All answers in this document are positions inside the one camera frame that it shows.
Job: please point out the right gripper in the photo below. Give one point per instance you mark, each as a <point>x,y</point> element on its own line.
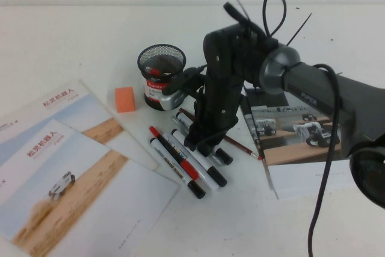
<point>219,106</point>

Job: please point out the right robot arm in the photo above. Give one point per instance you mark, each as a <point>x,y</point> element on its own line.
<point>316,94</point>

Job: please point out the red and black pen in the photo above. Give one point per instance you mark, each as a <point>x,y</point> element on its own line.
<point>188,166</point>

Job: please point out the slim white pen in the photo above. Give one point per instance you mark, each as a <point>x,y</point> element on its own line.
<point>210,185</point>

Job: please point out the black mesh pen holder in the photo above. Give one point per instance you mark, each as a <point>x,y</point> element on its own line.
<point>150,88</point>

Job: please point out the dark red pencil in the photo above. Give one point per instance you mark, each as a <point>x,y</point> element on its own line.
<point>240,145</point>

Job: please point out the printed white marker black cap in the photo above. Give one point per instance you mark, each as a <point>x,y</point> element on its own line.
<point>171,165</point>

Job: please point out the brochure with grey edge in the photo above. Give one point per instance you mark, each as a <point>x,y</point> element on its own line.
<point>246,112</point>

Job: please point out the small black clip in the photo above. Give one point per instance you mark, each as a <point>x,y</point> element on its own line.
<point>166,73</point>

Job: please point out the classroom photo brochure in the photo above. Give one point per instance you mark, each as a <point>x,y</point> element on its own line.
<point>285,154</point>

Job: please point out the small red item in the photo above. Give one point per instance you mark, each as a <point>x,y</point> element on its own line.
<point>155,72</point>

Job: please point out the orange rectangular block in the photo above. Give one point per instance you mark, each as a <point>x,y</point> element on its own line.
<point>124,100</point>

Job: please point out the desert brochure with robot vehicle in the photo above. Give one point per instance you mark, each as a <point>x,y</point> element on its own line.
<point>90,193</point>

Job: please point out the desert brochure without vehicle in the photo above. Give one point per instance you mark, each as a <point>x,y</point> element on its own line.
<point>75,100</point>

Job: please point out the thin zip tie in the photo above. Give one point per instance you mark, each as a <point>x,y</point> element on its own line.
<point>242,8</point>
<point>297,32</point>

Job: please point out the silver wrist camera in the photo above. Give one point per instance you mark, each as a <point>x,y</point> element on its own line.
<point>174,100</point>

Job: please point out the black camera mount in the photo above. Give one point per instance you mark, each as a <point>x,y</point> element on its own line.
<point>183,81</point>

